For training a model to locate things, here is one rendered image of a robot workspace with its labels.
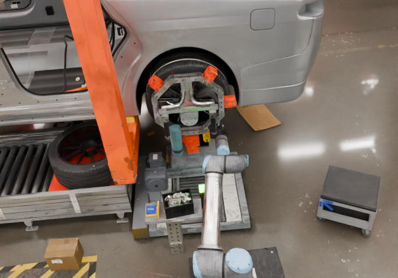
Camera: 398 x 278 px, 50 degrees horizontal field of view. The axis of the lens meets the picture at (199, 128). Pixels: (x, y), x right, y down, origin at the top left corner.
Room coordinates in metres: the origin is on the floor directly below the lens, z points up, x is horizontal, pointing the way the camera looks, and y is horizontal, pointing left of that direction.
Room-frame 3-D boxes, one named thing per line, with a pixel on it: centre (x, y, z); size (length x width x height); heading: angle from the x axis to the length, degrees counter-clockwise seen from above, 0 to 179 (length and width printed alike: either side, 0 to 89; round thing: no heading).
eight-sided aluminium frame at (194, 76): (2.64, 0.06, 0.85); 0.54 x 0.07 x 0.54; 90
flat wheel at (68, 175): (2.71, 0.92, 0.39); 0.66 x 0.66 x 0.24
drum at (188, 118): (2.57, 0.06, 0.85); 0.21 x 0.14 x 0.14; 0
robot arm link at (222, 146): (2.38, -0.16, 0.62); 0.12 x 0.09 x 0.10; 0
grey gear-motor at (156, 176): (2.55, 0.37, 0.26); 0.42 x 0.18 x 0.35; 0
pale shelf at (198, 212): (1.97, 0.21, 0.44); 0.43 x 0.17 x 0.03; 90
